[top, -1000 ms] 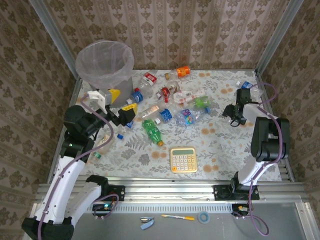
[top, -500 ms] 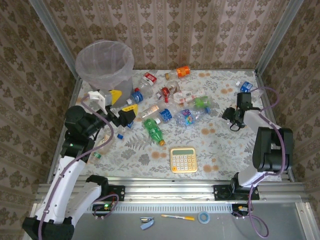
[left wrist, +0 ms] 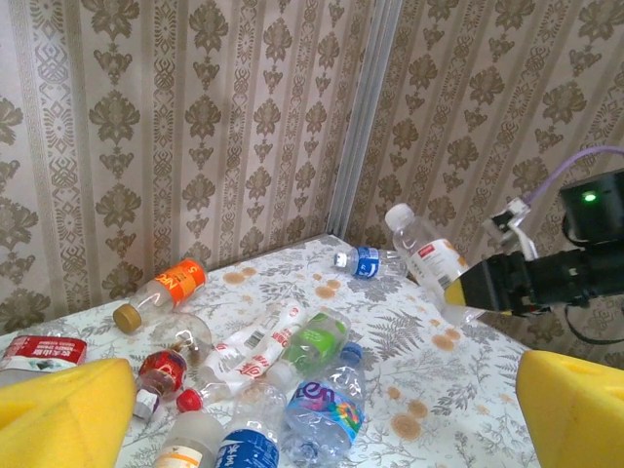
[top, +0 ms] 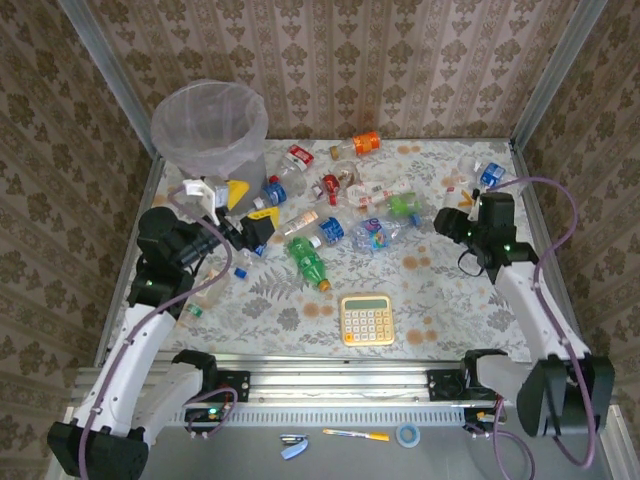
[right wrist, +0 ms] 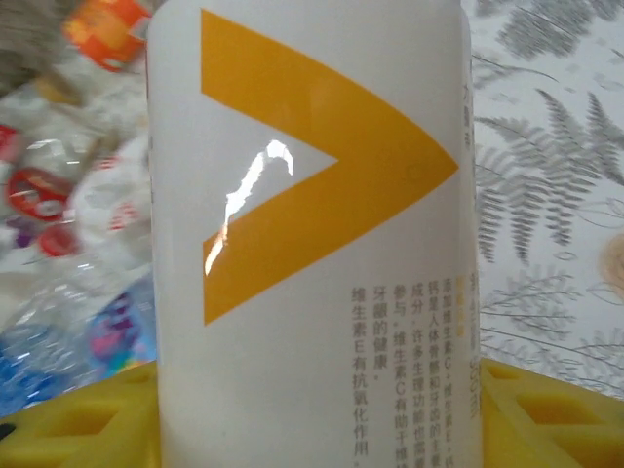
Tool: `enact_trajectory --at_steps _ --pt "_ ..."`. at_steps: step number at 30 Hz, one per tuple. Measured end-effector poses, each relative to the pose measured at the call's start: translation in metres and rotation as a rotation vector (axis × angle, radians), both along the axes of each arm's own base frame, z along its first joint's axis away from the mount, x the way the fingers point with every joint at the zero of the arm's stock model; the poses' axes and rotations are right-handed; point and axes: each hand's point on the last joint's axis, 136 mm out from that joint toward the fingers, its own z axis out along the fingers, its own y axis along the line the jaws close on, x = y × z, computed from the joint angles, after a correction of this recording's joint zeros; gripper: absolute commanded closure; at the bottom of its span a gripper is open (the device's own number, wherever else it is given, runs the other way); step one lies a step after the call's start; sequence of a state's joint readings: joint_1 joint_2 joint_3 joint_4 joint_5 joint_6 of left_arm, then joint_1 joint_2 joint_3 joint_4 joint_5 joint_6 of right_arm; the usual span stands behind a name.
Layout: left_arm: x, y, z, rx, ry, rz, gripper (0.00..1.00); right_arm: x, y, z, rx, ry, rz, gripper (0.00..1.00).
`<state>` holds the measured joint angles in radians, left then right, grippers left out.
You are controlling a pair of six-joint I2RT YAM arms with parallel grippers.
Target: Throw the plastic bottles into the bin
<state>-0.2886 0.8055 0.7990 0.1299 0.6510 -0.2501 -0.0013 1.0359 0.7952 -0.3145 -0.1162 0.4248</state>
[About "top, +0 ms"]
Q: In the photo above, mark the clear bottle orange marks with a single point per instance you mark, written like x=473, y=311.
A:
x=451, y=196

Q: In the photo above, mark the black controller board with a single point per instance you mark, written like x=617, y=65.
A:
x=197, y=415
x=480, y=417

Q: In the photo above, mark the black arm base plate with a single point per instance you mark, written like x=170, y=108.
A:
x=237, y=382
x=440, y=385

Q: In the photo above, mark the translucent plastic bin liner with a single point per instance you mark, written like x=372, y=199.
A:
x=210, y=120

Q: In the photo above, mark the yellow desk calculator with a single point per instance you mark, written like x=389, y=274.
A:
x=367, y=322

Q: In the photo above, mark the blue stapler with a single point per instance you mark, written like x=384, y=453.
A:
x=295, y=450

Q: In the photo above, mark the aluminium frame post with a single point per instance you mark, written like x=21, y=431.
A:
x=555, y=75
x=111, y=75

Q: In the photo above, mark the beige label plastic bottle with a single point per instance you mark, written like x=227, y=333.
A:
x=302, y=221

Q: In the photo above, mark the blue barcode label clear bottle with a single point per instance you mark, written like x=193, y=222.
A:
x=331, y=230

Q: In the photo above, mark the green tinted clear bottle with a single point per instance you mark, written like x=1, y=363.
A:
x=401, y=204

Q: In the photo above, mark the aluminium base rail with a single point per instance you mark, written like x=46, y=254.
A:
x=325, y=382

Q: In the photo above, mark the clear bottle green cap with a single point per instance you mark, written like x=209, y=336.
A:
x=212, y=292

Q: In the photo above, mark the light blue label bottle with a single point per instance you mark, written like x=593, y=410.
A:
x=492, y=174

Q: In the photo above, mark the crushed colourful label bottle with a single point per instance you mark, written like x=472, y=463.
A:
x=375, y=235

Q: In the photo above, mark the yellow orange pen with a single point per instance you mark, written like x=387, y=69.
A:
x=360, y=434

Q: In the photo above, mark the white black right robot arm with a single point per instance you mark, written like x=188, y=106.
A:
x=530, y=305

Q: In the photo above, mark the green bottle orange cap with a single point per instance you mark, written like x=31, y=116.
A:
x=306, y=257

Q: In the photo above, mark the white red-print label bottle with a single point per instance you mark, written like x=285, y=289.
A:
x=372, y=194

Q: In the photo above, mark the aluminium table side rail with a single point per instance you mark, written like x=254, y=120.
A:
x=523, y=161
x=150, y=182

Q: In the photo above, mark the orange label plastic bottle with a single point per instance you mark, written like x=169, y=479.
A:
x=366, y=143

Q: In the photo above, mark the blue label white cap bottle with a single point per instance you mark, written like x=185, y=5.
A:
x=275, y=193

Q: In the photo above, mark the small red label bottle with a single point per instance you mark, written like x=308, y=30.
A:
x=330, y=183

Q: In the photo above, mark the blue tape roll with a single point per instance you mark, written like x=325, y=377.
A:
x=397, y=435

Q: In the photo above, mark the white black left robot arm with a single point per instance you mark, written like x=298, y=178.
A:
x=125, y=360

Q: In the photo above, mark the grey waste bin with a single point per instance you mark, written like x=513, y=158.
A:
x=254, y=171

